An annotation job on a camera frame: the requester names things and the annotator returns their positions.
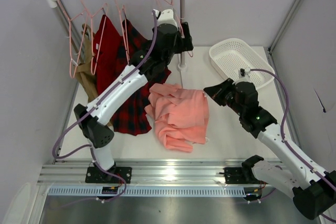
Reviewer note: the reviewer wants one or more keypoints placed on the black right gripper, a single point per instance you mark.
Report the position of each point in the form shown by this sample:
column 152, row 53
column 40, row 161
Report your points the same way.
column 227, row 93

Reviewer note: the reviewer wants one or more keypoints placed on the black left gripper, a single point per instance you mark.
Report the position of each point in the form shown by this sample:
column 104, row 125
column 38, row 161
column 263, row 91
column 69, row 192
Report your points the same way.
column 185, row 38

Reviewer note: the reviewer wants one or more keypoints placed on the pink skirt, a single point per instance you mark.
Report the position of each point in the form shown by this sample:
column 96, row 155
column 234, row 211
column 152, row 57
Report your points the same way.
column 180, row 116

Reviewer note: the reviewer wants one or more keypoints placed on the pink wire hanger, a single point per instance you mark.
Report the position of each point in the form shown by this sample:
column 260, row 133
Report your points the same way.
column 126, row 35
column 74, row 51
column 163, row 4
column 92, row 30

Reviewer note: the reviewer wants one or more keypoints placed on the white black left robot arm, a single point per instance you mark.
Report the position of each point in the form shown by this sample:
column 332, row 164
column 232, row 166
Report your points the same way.
column 96, row 131

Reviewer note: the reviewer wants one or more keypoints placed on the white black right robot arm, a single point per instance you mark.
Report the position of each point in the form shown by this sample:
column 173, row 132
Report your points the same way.
column 309, row 185

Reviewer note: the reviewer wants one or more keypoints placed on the plain red skirt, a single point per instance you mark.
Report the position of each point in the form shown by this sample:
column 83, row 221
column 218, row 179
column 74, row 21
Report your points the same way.
column 105, row 47

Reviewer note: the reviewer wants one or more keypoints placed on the red black plaid skirt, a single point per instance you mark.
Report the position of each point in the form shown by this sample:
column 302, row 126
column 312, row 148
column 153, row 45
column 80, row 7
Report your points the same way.
column 130, row 118

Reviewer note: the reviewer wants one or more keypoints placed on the white perforated plastic basket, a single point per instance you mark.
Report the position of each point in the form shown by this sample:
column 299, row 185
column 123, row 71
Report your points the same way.
column 227, row 57

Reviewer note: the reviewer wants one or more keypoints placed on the tan brown garment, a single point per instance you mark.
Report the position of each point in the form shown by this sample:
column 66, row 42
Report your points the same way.
column 83, row 73

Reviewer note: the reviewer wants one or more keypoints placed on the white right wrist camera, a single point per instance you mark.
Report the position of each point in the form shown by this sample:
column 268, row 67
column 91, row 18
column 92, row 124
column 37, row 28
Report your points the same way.
column 244, row 75

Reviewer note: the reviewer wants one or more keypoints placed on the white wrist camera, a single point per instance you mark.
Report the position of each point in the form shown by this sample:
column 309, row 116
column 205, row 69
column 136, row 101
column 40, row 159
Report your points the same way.
column 166, row 16
column 244, row 75

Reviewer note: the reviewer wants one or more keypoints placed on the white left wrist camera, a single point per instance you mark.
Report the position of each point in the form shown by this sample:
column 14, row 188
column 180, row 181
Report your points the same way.
column 166, row 16

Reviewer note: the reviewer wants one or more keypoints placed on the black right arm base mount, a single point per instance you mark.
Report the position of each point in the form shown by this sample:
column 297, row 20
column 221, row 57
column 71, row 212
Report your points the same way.
column 243, row 174

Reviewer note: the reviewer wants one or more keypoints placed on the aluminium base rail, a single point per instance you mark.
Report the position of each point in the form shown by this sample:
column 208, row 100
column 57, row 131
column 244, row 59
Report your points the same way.
column 160, row 172

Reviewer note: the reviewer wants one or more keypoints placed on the white slotted cable duct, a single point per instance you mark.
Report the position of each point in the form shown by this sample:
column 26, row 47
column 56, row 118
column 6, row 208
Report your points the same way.
column 142, row 191

